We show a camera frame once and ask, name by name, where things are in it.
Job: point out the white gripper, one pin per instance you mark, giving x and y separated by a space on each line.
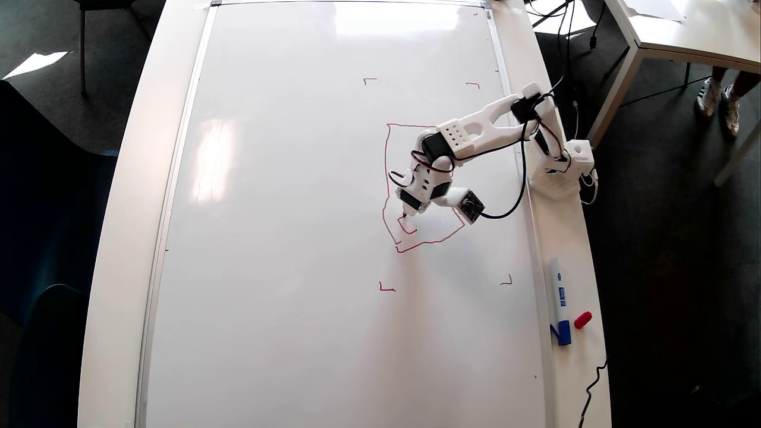
411 200

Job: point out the white blue whiteboard marker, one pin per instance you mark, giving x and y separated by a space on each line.
559 297

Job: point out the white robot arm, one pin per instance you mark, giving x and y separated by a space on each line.
493 122

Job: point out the black chair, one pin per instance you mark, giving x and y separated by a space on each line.
82 47

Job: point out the white perforated base plate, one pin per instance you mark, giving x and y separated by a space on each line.
556 187

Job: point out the red pen cap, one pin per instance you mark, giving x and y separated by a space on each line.
582 320

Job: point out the dark blue chair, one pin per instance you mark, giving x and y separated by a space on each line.
47 368
47 208

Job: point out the large whiteboard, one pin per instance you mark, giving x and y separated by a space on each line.
297 238

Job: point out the white side table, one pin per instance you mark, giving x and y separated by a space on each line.
701 30

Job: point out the white sneaker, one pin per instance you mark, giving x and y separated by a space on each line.
732 110
708 96

